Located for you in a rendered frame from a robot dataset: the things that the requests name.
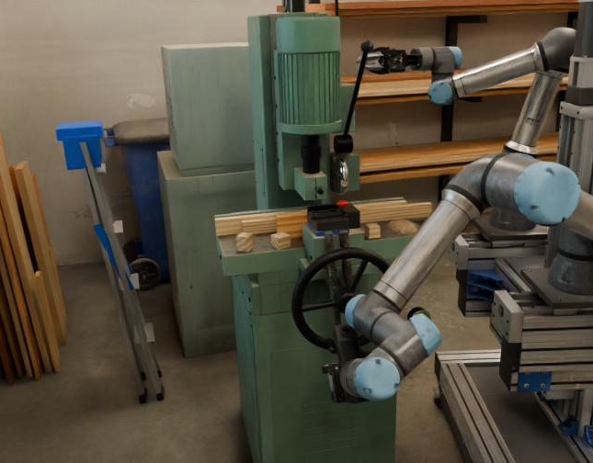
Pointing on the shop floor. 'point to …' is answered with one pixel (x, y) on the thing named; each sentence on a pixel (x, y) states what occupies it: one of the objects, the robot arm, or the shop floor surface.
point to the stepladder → (111, 246)
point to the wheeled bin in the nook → (144, 195)
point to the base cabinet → (302, 394)
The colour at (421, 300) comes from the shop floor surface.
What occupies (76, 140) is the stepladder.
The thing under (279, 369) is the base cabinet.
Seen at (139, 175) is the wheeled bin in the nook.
